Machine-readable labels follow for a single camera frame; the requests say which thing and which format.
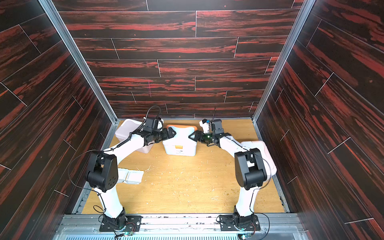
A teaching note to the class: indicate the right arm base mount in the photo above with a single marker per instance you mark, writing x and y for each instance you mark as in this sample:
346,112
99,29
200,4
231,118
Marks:
235,222

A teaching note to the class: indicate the white orange-trimmed medicine chest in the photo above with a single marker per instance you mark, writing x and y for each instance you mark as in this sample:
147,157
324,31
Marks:
181,144

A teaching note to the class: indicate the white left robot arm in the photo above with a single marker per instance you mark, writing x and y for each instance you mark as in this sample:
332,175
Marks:
103,173

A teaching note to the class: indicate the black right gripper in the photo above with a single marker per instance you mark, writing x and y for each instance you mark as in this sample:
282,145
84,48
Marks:
202,136

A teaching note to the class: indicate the pink rear medicine chest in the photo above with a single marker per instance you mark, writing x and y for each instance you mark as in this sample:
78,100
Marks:
136,142

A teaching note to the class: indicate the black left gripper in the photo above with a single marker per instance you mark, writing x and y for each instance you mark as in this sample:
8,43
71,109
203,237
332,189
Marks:
166,136

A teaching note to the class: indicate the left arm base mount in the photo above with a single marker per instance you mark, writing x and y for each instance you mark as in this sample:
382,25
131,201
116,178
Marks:
128,223

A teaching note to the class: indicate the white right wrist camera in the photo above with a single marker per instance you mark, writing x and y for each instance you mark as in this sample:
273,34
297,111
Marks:
206,125

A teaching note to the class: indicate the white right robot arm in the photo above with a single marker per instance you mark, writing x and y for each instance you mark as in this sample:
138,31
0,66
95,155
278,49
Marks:
254,168

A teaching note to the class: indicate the white gauze packet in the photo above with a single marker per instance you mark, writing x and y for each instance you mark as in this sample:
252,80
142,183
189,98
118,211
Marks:
130,177

